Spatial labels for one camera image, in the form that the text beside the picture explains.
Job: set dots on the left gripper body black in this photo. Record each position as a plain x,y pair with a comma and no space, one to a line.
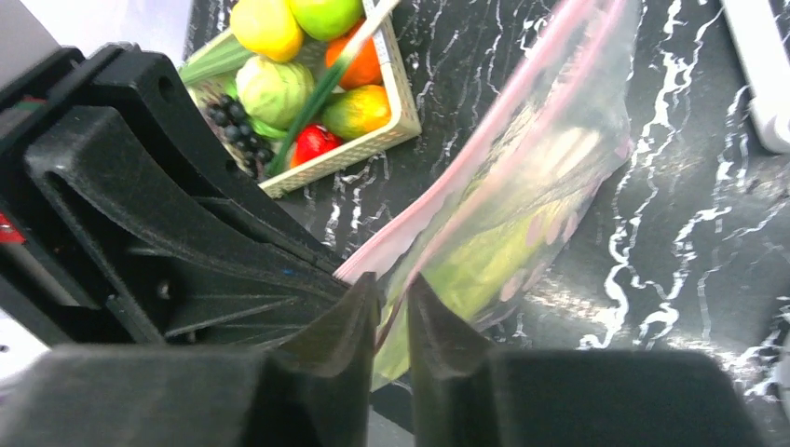
49,283

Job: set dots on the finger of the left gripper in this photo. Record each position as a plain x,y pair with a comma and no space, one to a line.
218,292
174,194

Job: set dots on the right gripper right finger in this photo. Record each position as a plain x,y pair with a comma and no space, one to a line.
468,391

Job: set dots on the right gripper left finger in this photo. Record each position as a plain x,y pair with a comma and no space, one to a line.
311,391

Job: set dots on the clear zip top bag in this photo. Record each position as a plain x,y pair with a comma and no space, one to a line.
583,57

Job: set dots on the green celery stalk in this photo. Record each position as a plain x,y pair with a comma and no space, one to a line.
505,227

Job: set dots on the black grapes bunch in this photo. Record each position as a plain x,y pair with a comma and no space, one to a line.
236,125

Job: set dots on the green onion with white root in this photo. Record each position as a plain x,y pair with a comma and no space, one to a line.
225,53

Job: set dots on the green cabbage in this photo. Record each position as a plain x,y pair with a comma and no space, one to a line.
274,92

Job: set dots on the red tomato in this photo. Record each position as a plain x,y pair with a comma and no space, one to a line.
314,140

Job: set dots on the yellow lemon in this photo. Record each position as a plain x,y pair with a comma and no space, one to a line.
267,27

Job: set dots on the orange green mango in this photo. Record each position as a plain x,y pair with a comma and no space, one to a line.
357,112

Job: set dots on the green apple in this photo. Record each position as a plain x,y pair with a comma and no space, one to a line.
325,20

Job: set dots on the orange fruit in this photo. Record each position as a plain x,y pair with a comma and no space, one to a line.
364,70

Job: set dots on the cream woven basket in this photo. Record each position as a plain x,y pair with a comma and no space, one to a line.
403,126

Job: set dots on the white pvc pipe frame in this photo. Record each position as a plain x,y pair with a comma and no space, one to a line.
765,66

